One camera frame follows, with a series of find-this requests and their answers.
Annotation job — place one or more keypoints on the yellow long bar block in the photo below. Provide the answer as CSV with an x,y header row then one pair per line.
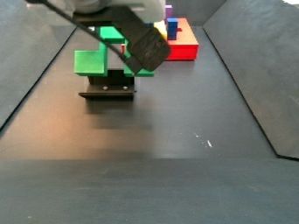
x,y
160,27

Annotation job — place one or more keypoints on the right blue block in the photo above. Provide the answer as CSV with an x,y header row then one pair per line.
x,y
171,28

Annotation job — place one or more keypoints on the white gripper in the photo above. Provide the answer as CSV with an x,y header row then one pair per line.
x,y
132,5

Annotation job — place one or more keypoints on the red base board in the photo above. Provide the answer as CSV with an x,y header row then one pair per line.
x,y
186,46

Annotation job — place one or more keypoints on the right purple block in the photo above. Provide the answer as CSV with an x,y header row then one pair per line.
x,y
168,8

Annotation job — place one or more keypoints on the black angle fixture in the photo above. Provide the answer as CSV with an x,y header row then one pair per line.
x,y
115,86

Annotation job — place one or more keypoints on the green bridge-shaped block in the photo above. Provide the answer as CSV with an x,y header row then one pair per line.
x,y
95,63

